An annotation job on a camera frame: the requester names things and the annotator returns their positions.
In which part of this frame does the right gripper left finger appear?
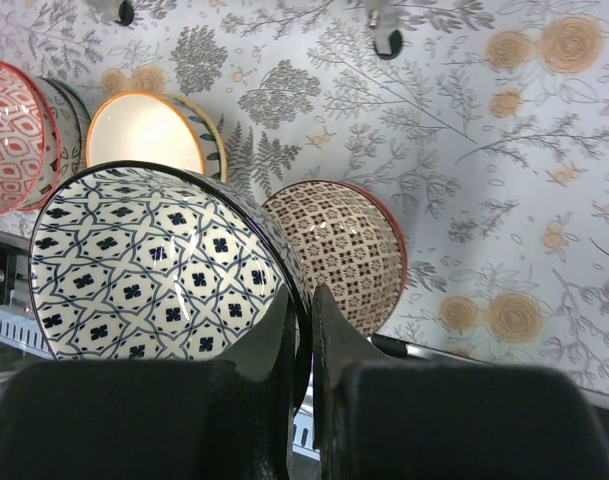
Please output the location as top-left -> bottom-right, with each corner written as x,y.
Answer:
0,290 -> 295,479

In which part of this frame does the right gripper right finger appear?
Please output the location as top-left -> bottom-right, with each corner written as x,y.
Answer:
312,285 -> 609,479

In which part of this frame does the blue patterned bowl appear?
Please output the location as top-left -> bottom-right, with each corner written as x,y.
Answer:
29,160 -> 312,405

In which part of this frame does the red patterned bowl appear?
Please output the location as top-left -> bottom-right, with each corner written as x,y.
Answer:
0,62 -> 91,214

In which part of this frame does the stainless steel dish rack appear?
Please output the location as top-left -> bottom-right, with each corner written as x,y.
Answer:
83,0 -> 478,61

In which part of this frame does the brown patterned bowl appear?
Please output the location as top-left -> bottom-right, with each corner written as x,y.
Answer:
263,180 -> 408,336

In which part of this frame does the cream bowl orange rim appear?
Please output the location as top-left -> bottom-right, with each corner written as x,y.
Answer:
85,91 -> 228,182

